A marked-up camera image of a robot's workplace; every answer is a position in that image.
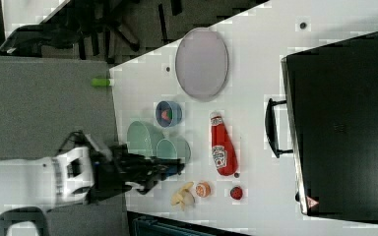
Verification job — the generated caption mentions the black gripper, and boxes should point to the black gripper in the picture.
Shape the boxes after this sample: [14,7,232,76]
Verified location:
[88,145,185,201]

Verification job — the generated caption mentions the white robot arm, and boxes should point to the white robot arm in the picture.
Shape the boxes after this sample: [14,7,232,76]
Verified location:
[0,147,184,211]

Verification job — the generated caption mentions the small green cup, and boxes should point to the small green cup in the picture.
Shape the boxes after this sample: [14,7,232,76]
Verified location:
[157,137,191,163]

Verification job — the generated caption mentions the large green bowl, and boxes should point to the large green bowl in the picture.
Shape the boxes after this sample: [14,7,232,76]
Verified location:
[127,121,164,157]

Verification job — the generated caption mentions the orange toy fruit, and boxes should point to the orange toy fruit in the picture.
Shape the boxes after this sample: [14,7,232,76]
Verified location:
[195,182,211,198]

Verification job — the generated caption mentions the blue bowl with toys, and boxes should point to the blue bowl with toys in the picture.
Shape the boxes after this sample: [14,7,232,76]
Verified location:
[156,101,182,128]

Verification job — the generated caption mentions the red ketchup bottle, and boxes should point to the red ketchup bottle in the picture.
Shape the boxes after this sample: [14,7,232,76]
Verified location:
[211,112,238,176]

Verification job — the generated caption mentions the red toy tomato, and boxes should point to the red toy tomato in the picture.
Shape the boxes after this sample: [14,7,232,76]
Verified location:
[230,186,243,200]

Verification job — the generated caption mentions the green marker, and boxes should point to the green marker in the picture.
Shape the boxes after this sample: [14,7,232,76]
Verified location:
[92,78,114,88]

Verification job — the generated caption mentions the purple oval plate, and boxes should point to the purple oval plate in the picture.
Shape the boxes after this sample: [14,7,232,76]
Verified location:
[175,28,228,101]

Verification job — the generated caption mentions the black office chair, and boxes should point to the black office chair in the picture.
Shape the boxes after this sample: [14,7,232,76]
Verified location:
[0,0,140,55]

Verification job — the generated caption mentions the black chair frame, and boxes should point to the black chair frame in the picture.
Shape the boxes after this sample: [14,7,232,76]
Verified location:
[0,206,50,236]

